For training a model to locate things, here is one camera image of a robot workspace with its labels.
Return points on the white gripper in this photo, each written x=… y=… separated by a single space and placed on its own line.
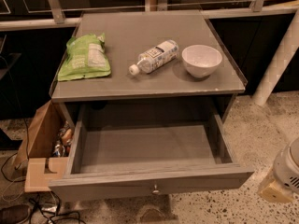
x=285 y=172

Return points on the grey top drawer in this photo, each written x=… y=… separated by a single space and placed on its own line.
x=118 y=154

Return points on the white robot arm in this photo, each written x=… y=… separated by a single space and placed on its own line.
x=286 y=50

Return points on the white ceramic bowl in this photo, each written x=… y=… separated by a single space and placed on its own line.
x=201 y=60

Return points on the clear plastic water bottle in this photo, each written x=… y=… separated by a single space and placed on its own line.
x=155 y=57

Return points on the snack items in box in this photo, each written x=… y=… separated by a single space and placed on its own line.
x=62 y=145

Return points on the green snack bag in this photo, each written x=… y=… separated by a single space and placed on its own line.
x=85 y=58

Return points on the brown cardboard box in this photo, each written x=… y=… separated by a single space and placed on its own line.
x=36 y=150

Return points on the dark shoe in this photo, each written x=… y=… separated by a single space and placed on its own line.
x=16 y=214

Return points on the metal railing frame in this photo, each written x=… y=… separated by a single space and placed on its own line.
x=15 y=15

